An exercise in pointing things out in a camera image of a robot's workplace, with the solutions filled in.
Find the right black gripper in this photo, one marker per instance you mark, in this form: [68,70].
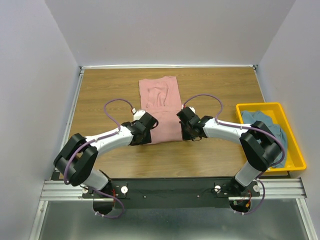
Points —
[184,136]

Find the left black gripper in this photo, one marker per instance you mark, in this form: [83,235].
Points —
[147,139]

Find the pink t shirt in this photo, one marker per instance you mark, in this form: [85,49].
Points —
[161,98]

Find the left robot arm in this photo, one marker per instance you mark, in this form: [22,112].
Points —
[76,159]

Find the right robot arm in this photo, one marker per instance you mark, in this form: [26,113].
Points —
[261,148]

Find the blue t shirt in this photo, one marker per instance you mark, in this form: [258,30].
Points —
[250,117]

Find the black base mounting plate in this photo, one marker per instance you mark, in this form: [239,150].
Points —
[172,193]

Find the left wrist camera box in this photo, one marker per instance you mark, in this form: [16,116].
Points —
[138,114]

